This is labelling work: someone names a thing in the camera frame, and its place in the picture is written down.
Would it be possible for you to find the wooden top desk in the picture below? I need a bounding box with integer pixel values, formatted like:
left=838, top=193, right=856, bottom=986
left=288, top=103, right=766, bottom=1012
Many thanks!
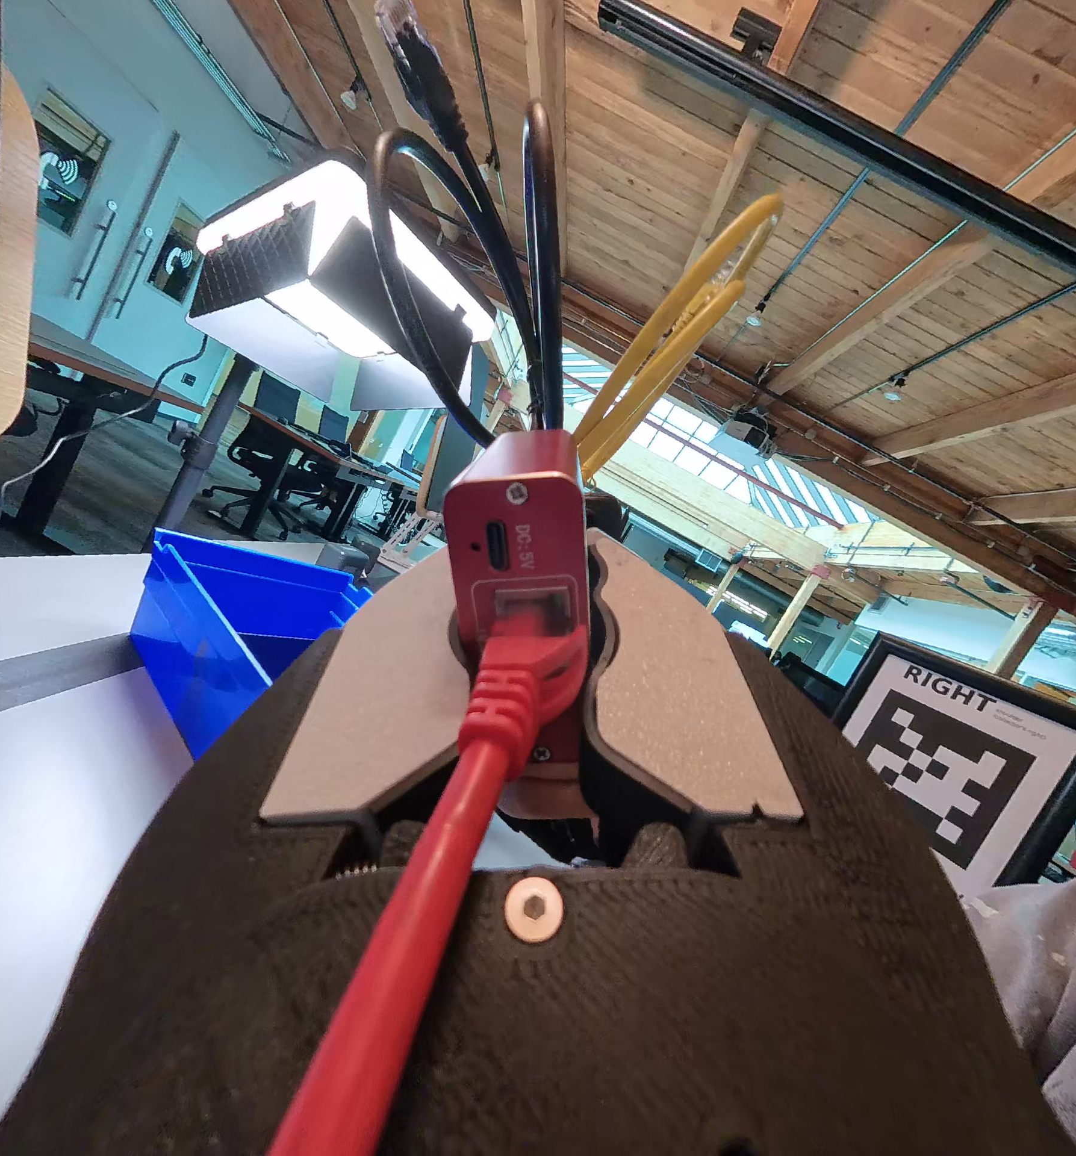
left=26, top=317, right=210, bottom=544

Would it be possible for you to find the yellow ethernet cable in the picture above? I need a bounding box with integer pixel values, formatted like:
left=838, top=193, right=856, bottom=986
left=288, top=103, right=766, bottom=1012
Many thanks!
left=573, top=194, right=785, bottom=477

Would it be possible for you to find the red ethernet cable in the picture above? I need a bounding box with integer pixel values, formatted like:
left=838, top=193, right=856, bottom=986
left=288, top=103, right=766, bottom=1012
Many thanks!
left=266, top=587, right=590, bottom=1156

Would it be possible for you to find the studio light panel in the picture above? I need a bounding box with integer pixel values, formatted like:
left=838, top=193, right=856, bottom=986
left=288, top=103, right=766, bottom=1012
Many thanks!
left=185, top=149, right=499, bottom=414

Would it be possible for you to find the black ethernet cable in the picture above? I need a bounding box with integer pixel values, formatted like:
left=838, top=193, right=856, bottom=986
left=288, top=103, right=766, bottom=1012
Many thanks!
left=366, top=0, right=566, bottom=451

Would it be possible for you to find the wooden document stand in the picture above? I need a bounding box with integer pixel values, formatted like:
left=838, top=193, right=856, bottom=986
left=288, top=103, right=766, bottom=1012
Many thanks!
left=0, top=0, right=41, bottom=454

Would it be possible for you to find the ceiling projector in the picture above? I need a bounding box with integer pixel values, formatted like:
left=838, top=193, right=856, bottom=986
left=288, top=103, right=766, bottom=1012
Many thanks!
left=712, top=407, right=779, bottom=467

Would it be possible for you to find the black framed marker sign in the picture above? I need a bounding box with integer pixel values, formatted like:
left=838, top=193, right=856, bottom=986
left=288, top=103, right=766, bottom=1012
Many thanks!
left=830, top=632, right=1076, bottom=897

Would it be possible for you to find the blue plastic bin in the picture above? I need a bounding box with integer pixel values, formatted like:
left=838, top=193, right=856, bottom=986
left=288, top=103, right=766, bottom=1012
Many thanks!
left=129, top=529, right=372, bottom=761

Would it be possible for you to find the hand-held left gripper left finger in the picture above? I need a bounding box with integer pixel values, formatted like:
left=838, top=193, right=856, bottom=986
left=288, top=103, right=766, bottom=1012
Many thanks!
left=258, top=553, right=479, bottom=828

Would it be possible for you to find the red ethernet splitter box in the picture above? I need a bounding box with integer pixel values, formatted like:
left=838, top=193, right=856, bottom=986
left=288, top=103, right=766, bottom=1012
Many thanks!
left=442, top=430, right=591, bottom=772

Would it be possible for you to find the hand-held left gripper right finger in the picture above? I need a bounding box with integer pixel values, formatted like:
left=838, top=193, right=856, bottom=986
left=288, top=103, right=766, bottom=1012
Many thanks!
left=581, top=530, right=805, bottom=828

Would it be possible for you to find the grey light stand pole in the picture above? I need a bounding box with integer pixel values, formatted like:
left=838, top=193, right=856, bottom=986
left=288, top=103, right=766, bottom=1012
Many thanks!
left=153, top=353, right=259, bottom=553

